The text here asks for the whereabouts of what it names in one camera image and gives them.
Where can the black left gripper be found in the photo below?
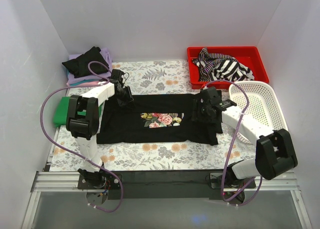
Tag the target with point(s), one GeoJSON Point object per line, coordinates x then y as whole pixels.
{"type": "Point", "coordinates": [126, 95]}

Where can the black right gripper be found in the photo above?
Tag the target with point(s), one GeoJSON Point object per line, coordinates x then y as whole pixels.
{"type": "Point", "coordinates": [200, 109]}

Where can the black floral print t-shirt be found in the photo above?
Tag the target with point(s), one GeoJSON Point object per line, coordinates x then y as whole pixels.
{"type": "Point", "coordinates": [153, 118]}

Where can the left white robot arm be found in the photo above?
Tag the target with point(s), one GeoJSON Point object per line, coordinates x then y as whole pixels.
{"type": "Point", "coordinates": [87, 142]}

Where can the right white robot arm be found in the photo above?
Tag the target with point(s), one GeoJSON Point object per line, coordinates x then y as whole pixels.
{"type": "Point", "coordinates": [274, 149]}

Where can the folded pink shirt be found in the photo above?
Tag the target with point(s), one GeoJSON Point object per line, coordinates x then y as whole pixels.
{"type": "Point", "coordinates": [84, 83]}

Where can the floral patterned table mat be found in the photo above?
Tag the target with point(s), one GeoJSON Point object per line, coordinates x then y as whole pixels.
{"type": "Point", "coordinates": [154, 77]}

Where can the folded teal shirt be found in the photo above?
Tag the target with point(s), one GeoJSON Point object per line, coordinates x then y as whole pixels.
{"type": "Point", "coordinates": [72, 80]}

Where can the folded lavender shirt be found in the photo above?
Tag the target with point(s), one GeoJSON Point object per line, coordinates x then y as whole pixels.
{"type": "Point", "coordinates": [107, 57]}

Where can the black white striped shirt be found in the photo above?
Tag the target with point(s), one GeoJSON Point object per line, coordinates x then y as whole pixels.
{"type": "Point", "coordinates": [218, 66]}

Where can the folded black shirt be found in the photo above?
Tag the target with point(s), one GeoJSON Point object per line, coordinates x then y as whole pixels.
{"type": "Point", "coordinates": [79, 65]}

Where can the white perforated plastic basket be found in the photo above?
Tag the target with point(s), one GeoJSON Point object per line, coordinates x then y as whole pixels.
{"type": "Point", "coordinates": [263, 103]}

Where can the folded green shirt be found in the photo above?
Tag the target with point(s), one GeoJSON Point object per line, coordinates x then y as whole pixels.
{"type": "Point", "coordinates": [61, 111]}

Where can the red plastic tray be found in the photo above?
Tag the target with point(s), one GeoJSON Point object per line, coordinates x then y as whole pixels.
{"type": "Point", "coordinates": [247, 55]}

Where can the aluminium frame rail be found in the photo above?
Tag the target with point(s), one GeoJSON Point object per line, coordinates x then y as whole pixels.
{"type": "Point", "coordinates": [72, 181]}

